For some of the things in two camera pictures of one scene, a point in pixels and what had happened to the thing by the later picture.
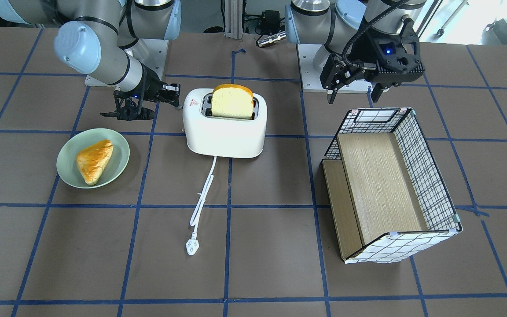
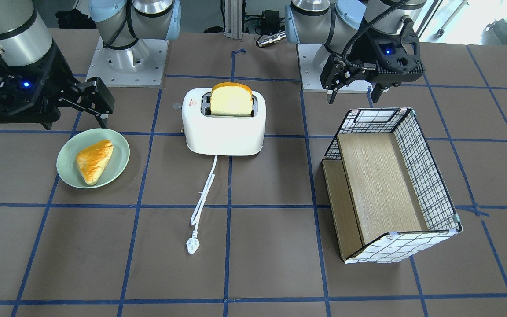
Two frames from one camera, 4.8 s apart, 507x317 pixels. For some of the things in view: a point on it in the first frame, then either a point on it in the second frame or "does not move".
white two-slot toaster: x=235 y=138 does not move
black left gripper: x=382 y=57 does not move
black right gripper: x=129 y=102 to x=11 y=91
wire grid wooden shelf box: x=389 y=198 does not move
